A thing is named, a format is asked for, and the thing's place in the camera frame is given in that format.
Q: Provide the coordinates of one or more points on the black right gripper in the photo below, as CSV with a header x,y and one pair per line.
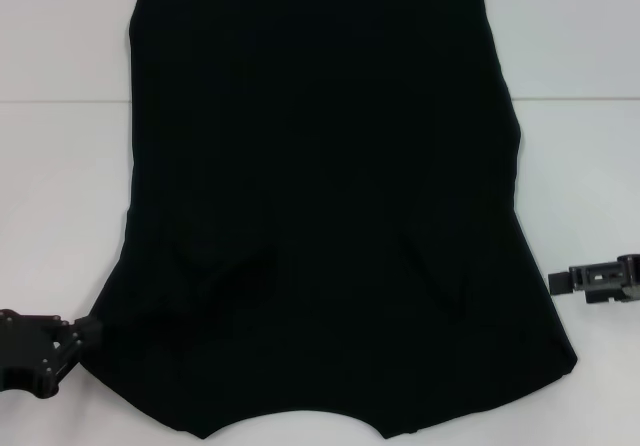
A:
x,y
615,281

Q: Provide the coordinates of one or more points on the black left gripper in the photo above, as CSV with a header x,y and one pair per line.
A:
x,y
25,351

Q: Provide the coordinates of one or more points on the black t-shirt with FREE print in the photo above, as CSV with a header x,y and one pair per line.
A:
x,y
320,116

